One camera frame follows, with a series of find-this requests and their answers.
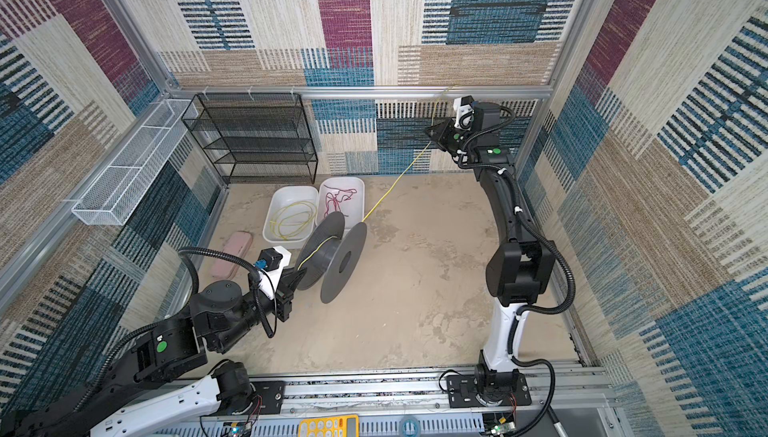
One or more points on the blue tape roll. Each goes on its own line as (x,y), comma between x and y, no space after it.
(409,426)

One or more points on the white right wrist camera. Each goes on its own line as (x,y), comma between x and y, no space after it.
(464,112)

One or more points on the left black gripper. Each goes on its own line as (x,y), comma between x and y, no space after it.
(284,293)

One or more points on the black wire mesh shelf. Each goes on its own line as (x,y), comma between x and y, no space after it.
(254,138)

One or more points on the white wire mesh basket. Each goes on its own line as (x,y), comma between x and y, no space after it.
(117,191)

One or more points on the yellow calculator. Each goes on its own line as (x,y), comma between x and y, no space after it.
(333,426)

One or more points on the aluminium corner post right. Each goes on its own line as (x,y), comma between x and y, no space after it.
(577,23)

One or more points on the white tray with red cable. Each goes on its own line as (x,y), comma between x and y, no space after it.
(341,194)

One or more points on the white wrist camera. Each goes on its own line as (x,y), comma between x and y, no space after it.
(271,262)
(464,112)

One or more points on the white tray with yellow cables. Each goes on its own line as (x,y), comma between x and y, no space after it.
(291,216)

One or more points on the aluminium horizontal back rail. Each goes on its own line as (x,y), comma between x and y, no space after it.
(377,92)

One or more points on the aluminium corner post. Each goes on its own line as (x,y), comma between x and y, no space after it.
(144,52)
(577,23)

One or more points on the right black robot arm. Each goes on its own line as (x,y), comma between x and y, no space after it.
(526,274)

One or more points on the pink eraser block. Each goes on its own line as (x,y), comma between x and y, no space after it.
(238,244)

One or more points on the aluminium corner post left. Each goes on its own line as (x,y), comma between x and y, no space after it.
(144,52)

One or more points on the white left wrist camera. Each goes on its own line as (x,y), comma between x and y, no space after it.
(271,262)

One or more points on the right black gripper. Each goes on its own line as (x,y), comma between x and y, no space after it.
(442,139)

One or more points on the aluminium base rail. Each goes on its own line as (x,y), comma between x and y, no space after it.
(380,399)

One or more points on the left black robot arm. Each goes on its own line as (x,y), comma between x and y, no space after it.
(213,320)

